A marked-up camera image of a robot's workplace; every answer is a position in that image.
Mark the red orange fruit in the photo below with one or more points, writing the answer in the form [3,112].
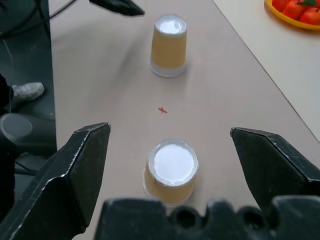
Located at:
[311,16]
[278,4]
[295,10]

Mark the brown paper cup white base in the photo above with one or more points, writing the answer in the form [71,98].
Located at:
[172,172]
[168,47]

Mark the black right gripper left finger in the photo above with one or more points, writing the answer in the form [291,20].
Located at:
[62,190]

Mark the grey sneaker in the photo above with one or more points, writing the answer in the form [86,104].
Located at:
[26,90]

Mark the red cross mark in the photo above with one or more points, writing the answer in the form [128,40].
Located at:
[162,110]

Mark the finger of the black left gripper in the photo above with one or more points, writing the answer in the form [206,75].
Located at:
[117,7]

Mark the dark grey rounded cylinder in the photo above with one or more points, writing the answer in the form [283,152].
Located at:
[16,127]

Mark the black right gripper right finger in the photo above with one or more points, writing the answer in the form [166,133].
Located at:
[275,165]

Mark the yellow bowl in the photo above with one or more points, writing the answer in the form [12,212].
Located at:
[295,22]

